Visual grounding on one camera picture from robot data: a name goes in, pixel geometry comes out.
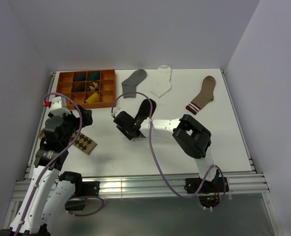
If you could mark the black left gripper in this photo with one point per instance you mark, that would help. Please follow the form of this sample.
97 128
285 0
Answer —
87 119

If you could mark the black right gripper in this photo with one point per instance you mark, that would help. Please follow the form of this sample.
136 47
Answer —
123 132

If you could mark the black sock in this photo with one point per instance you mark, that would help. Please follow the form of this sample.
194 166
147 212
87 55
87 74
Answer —
146 109

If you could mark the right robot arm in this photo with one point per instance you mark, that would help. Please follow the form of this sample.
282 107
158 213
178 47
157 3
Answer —
192 137

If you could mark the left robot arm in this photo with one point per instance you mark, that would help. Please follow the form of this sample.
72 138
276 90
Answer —
38 208

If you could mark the tan argyle sock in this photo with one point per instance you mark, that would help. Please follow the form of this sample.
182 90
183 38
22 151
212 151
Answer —
84 144

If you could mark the grey sock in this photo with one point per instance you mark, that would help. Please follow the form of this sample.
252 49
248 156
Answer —
130 84

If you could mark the yellow rolled sock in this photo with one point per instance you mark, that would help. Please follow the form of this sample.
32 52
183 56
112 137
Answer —
94 98

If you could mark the dark brown rolled sock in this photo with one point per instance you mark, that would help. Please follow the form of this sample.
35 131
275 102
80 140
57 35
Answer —
78 87

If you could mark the orange compartment tray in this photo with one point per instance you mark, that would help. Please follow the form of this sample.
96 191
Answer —
107 89

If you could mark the white sock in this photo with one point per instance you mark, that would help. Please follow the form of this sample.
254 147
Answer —
162 81

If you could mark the brown argyle rolled sock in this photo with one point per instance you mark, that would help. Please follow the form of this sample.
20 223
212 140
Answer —
92 86

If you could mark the tan sock maroon striped cuff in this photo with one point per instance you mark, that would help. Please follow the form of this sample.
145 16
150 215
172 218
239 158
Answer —
205 95

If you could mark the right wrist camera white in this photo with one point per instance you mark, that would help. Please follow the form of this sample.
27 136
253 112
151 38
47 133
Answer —
115 112

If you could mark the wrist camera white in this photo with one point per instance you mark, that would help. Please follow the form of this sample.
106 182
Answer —
115 112
57 107

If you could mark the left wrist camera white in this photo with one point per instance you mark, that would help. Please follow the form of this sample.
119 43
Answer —
57 107

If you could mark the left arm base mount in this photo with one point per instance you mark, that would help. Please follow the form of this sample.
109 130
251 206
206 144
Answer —
87 190

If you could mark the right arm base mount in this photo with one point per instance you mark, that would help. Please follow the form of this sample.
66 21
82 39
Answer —
218 185

